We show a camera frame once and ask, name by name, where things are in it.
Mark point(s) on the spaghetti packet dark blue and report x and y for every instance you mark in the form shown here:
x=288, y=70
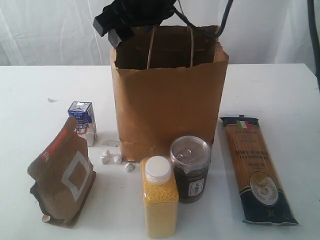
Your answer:
x=262, y=195

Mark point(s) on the yellow millet bottle white cap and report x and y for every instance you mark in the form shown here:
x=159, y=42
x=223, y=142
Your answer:
x=160, y=196

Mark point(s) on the small paper scrap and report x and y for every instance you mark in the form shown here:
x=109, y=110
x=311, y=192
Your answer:
x=51, y=100

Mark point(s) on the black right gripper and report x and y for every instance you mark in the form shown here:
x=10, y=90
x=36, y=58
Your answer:
x=131, y=13

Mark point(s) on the brown kraft coffee pouch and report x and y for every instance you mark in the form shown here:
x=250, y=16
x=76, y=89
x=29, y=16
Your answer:
x=64, y=176

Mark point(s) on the dark can pull-tab lid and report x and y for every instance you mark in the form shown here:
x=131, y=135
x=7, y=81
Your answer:
x=191, y=158

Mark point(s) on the blue white milk carton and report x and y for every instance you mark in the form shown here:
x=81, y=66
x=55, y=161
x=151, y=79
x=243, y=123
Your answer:
x=86, y=124

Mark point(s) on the brown paper shopping bag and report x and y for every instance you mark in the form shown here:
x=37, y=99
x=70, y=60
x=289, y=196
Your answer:
x=168, y=83

